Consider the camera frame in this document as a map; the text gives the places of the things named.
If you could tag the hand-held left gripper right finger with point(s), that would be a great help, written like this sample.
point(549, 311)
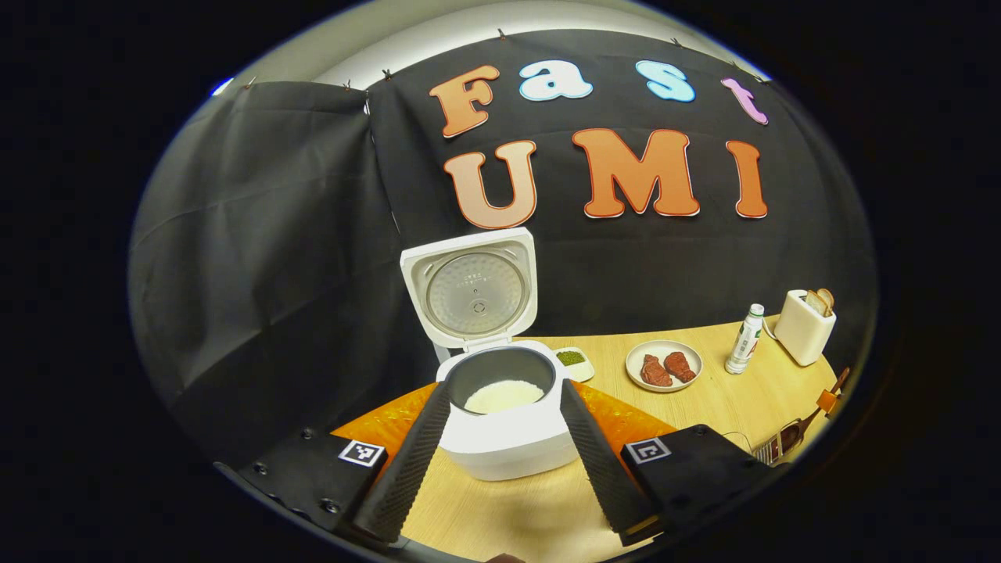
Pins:
point(598, 461)

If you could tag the white divided seasoning tray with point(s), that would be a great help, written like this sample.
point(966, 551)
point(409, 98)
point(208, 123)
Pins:
point(573, 358)

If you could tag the white rice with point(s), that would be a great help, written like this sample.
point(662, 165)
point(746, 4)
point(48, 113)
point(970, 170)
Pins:
point(504, 397)

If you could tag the brown wooden spoon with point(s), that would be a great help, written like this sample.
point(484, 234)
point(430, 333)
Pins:
point(791, 436)

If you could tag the bread slice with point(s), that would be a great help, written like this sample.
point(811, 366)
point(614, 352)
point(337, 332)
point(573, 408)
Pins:
point(826, 299)
point(814, 303)

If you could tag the white drink bottle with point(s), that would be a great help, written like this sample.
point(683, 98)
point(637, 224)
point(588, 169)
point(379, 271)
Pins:
point(744, 340)

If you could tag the white round plate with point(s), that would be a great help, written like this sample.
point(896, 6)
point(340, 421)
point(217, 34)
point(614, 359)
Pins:
point(665, 346)

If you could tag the white rice cooker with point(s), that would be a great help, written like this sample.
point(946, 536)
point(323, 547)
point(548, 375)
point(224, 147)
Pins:
point(500, 453)

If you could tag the black backdrop cloth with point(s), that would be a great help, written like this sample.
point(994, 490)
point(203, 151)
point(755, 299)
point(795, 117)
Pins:
point(258, 258)

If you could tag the white toaster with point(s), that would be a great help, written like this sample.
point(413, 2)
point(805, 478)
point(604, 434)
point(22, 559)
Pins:
point(801, 336)

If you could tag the red meat piece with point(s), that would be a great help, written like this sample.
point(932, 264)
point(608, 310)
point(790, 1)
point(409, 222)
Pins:
point(680, 366)
point(655, 371)

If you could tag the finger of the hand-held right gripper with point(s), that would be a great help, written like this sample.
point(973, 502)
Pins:
point(829, 402)

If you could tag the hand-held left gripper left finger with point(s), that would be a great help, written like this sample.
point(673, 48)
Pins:
point(410, 469)

